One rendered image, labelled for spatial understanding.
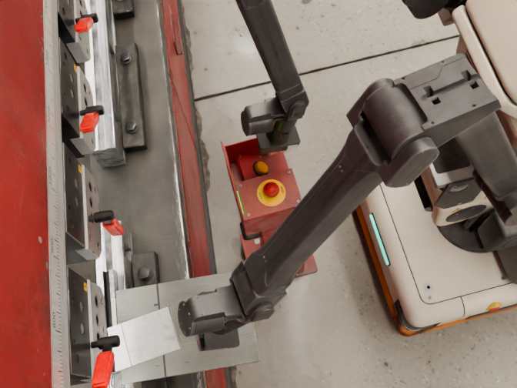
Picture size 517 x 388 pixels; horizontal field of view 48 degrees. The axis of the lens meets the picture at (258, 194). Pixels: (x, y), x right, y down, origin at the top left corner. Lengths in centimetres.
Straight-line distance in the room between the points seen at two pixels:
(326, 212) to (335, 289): 145
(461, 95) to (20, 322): 55
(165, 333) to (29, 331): 47
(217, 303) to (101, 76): 72
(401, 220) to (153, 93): 94
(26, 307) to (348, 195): 40
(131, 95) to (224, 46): 121
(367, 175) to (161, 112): 87
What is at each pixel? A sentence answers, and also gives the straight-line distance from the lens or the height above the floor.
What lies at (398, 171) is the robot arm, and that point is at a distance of 65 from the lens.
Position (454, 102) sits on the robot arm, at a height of 158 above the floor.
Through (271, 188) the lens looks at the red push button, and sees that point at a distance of 142.
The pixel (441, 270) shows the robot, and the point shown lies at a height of 28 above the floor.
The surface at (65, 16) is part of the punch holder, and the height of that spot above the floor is 131.
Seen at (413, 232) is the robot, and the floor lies 28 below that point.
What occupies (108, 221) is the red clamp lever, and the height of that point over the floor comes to 124.
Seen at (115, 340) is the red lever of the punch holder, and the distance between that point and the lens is 91.
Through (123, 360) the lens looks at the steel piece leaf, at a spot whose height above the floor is 100.
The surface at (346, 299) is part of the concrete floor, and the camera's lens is 218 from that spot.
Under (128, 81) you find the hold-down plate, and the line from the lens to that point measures 150.
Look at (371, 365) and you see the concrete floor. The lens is 215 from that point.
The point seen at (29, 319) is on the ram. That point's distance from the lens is 73.
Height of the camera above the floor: 213
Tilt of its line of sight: 68 degrees down
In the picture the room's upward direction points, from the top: 8 degrees counter-clockwise
